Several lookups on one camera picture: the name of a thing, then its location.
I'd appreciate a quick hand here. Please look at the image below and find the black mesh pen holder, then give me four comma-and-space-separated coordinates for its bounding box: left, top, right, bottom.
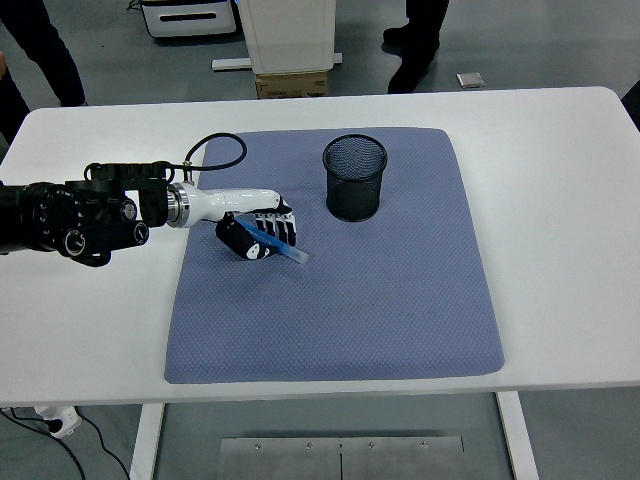
322, 132, 389, 223

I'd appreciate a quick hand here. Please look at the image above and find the person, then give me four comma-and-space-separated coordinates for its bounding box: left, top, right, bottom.
0, 0, 89, 144
382, 0, 450, 95

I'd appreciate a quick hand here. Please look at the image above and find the brown cardboard box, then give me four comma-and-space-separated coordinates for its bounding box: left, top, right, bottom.
254, 69, 331, 100

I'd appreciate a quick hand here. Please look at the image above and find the dark chair edge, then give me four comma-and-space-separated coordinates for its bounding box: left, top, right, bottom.
622, 79, 640, 137

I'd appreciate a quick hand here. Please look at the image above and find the white appliance with black slot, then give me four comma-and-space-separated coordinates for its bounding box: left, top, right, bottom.
139, 0, 239, 40

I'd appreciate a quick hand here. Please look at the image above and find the white pedestal cabinet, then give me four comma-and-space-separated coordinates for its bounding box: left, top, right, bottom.
238, 0, 337, 75

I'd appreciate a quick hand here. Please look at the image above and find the white table leg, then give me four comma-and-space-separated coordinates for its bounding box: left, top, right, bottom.
128, 402, 166, 480
494, 391, 540, 480

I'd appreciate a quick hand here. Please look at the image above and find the white pedestal base bar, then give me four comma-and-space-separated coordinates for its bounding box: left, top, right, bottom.
210, 51, 345, 71

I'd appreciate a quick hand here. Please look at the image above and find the blue marker with clear cap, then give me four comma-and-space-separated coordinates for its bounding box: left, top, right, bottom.
234, 214, 310, 265

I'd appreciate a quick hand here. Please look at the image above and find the black floor cable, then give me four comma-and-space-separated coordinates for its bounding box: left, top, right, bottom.
78, 413, 132, 480
0, 405, 87, 480

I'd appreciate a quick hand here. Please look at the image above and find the blue-grey quilted mat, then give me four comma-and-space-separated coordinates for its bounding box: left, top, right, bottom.
163, 126, 505, 385

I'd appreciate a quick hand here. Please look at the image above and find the white power strip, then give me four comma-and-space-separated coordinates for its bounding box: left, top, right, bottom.
33, 403, 83, 440

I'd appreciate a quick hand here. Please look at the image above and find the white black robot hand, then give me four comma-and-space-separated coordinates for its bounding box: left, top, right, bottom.
185, 187, 300, 263

